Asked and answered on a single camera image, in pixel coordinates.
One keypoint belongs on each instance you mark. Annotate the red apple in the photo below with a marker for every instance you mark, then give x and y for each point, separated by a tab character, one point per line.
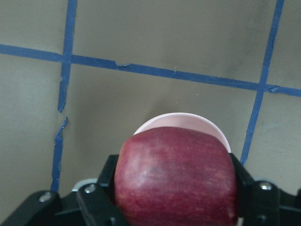
175	177

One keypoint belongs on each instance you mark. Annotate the small pink bowl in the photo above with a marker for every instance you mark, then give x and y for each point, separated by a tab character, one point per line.
185	121

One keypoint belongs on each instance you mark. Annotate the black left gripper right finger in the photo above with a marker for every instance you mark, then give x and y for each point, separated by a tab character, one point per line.
262	203

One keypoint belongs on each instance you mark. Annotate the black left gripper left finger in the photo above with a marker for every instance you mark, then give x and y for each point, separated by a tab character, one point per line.
96	200

